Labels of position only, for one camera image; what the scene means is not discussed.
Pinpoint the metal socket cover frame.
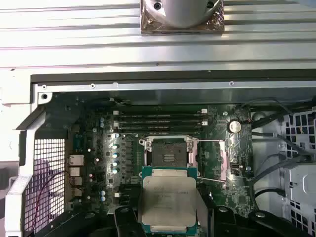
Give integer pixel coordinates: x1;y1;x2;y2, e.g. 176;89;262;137
189;138;229;185

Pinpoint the thin red wire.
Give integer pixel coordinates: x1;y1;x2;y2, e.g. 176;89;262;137
31;170;65;232

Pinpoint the green motherboard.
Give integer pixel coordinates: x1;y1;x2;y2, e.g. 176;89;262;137
66;103;255;223

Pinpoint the metal wire locking lever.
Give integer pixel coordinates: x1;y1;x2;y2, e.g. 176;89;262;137
197;176;227;183

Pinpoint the black cable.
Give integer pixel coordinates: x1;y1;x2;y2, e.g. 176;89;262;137
253;188;287;198

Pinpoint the black RAM slot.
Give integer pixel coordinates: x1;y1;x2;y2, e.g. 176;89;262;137
113;120;208;127
113;110;208;117
116;116;205;121
116;126;205;133

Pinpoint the CPU socket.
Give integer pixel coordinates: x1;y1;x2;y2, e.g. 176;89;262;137
139;135;198;171

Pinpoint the brown square base plate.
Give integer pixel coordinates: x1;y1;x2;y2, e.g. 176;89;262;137
140;0;225;35

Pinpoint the grey cable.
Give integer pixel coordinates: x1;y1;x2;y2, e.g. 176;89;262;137
276;133;316;158

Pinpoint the silver metal drive cage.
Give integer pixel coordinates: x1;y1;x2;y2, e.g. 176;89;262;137
276;106;316;237

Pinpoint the round coin cell battery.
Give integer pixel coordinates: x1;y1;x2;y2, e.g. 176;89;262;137
227;119;242;134

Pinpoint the silver green CPU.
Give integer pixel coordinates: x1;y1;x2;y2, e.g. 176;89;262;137
137;165;199;234

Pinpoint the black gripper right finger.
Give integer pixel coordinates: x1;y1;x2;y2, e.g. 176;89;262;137
209;206;309;237

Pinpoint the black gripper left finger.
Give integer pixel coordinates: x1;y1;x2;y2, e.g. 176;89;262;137
37;206;140;237

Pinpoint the black silver PC case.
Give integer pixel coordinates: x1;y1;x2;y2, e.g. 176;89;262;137
0;70;316;237

